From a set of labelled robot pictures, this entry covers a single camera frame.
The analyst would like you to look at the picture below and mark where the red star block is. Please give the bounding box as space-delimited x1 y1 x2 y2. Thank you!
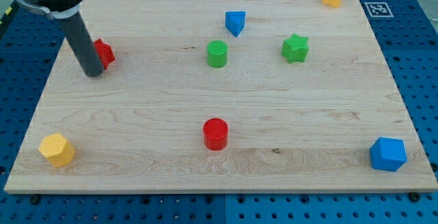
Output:
93 38 115 70

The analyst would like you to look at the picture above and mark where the green star block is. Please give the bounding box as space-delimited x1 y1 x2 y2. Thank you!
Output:
281 34 309 64

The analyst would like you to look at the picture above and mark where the blue cube block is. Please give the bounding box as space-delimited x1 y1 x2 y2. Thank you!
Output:
370 137 408 172

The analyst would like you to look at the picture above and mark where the wooden board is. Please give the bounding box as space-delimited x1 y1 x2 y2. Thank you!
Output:
5 0 437 195

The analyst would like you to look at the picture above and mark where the blue triangle block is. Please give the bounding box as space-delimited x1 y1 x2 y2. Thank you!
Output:
225 11 246 37

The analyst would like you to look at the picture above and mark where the white fiducial marker tag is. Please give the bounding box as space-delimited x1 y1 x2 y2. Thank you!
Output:
364 1 394 18

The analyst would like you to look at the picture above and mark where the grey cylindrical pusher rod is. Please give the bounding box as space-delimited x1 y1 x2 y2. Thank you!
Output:
58 12 104 77

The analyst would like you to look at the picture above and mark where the red cylinder block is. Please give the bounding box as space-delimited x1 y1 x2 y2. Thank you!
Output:
203 118 229 151

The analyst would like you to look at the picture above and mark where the yellow hexagon block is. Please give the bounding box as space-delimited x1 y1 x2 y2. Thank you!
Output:
38 133 76 168

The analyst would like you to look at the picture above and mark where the green cylinder block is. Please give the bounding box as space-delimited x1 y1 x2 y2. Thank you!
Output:
207 40 228 68

